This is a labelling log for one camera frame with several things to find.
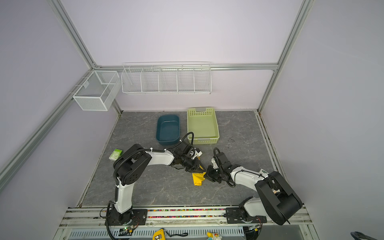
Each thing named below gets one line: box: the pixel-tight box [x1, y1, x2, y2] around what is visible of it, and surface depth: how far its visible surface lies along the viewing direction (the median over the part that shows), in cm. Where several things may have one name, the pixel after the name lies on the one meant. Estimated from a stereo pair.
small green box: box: [108, 148, 124, 161], surface depth 96 cm
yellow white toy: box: [206, 232, 223, 240], surface depth 68 cm
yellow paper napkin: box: [192, 172, 206, 186], surface depth 86 cm
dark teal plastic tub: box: [156, 114, 180, 145], surface depth 111 cm
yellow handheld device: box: [152, 228, 166, 240], surface depth 70 cm
